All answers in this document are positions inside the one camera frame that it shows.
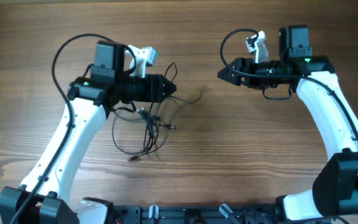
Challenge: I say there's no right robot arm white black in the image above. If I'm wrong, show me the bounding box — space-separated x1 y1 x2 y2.
217 25 358 223

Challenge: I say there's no thin black USB cable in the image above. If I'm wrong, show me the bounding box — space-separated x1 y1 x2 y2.
111 62 202 156

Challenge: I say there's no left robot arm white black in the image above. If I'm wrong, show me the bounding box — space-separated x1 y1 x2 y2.
0 41 177 223

